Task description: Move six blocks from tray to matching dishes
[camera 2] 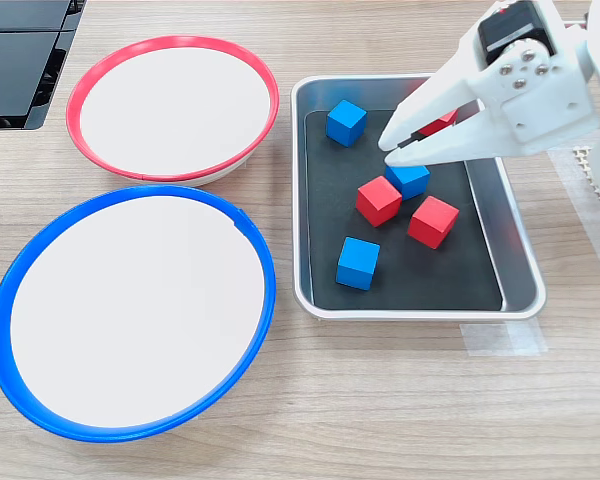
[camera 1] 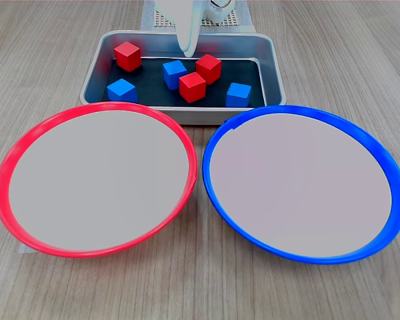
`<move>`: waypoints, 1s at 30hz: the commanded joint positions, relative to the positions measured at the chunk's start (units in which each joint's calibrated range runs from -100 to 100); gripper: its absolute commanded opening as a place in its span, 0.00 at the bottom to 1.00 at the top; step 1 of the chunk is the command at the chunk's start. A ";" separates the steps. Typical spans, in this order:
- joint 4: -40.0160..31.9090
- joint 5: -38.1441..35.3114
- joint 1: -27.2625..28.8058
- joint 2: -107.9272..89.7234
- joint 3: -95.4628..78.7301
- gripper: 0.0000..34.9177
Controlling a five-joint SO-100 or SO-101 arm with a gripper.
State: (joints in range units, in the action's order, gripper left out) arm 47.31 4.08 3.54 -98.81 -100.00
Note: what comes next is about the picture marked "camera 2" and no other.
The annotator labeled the small red cube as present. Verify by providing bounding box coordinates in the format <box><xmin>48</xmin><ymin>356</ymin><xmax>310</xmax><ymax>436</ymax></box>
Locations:
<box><xmin>355</xmin><ymin>175</ymin><xmax>404</xmax><ymax>229</ymax></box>
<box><xmin>417</xmin><ymin>107</ymin><xmax>460</xmax><ymax>137</ymax></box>
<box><xmin>407</xmin><ymin>195</ymin><xmax>461</xmax><ymax>250</ymax></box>

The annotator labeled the pale perforated plate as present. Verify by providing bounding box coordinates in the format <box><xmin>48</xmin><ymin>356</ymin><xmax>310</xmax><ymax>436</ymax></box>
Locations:
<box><xmin>572</xmin><ymin>144</ymin><xmax>600</xmax><ymax>232</ymax></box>

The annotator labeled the black electronic device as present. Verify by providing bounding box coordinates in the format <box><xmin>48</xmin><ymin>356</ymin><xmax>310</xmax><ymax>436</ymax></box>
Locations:
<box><xmin>0</xmin><ymin>0</ymin><xmax>88</xmax><ymax>132</ymax></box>

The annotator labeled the clear tape strip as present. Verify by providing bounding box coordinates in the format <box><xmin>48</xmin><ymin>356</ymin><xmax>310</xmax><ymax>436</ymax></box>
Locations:
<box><xmin>459</xmin><ymin>319</ymin><xmax>549</xmax><ymax>357</ymax></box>

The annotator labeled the blue rimmed white plate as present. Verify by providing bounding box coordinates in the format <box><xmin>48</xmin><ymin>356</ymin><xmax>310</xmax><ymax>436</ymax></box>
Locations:
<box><xmin>0</xmin><ymin>184</ymin><xmax>277</xmax><ymax>445</ymax></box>

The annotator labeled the red rimmed white plate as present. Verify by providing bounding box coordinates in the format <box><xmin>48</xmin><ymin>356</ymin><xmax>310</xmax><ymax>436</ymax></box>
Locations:
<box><xmin>65</xmin><ymin>34</ymin><xmax>281</xmax><ymax>188</ymax></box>

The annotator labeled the steel tray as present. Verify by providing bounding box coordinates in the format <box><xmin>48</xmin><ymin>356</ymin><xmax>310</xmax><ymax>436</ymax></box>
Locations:
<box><xmin>289</xmin><ymin>73</ymin><xmax>549</xmax><ymax>322</ymax></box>

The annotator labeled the black tray mat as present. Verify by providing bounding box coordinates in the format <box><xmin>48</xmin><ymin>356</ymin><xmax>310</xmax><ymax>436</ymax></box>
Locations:
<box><xmin>303</xmin><ymin>108</ymin><xmax>505</xmax><ymax>312</ymax></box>

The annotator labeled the small blue cube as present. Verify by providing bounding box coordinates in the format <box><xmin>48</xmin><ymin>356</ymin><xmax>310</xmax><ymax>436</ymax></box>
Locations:
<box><xmin>325</xmin><ymin>98</ymin><xmax>369</xmax><ymax>149</ymax></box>
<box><xmin>335</xmin><ymin>236</ymin><xmax>382</xmax><ymax>292</ymax></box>
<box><xmin>383</xmin><ymin>162</ymin><xmax>432</xmax><ymax>202</ymax></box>

